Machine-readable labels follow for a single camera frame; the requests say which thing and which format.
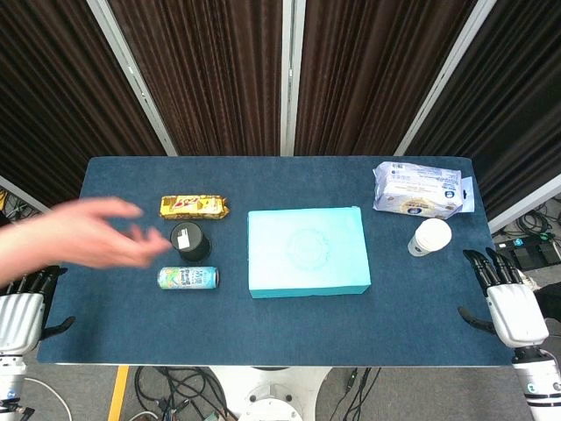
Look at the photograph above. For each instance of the yellow snack bar package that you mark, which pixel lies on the yellow snack bar package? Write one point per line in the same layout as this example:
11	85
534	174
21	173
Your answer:
193	207

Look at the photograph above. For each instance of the bare human forearm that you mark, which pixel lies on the bare human forearm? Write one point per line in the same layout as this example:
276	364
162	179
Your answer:
17	254

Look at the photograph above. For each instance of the black cylindrical can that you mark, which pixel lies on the black cylindrical can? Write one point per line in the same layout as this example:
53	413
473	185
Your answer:
190	243

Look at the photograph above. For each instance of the green blue drink can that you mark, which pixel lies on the green blue drink can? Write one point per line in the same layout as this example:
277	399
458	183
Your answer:
188	278

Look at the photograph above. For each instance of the grey metal partition post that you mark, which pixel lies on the grey metal partition post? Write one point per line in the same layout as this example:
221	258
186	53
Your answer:
131	74
291	74
17	193
526	201
442	79

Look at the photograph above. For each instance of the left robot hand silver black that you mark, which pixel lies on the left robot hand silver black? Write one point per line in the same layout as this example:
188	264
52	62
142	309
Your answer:
19	320

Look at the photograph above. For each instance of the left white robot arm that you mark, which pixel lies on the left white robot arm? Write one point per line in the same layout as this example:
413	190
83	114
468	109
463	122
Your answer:
11	381

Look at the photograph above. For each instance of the dark blue table mat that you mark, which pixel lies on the dark blue table mat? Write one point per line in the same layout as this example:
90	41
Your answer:
285	333

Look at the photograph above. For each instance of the white paper cup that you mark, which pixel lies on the white paper cup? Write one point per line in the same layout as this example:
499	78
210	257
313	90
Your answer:
431	237

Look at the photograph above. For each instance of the white wet wipes package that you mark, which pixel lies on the white wet wipes package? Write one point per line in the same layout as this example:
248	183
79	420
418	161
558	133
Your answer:
421	188

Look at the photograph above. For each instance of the yellow floor tape strip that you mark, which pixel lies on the yellow floor tape strip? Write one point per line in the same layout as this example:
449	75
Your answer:
118	394

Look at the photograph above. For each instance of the bare human hand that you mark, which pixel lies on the bare human hand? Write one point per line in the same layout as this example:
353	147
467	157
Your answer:
87	237

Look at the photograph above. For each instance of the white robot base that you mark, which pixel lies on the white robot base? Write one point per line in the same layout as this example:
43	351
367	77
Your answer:
269	394

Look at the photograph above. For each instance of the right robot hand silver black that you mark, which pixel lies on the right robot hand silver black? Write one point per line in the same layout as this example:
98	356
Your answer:
517	316

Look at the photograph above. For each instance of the dark brown pleated curtain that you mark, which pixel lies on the dark brown pleated curtain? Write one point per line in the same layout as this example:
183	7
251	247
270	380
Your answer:
372	66
517	87
197	66
52	87

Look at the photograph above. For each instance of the turquoise cardboard box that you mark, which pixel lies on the turquoise cardboard box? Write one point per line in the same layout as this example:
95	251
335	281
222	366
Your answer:
307	250

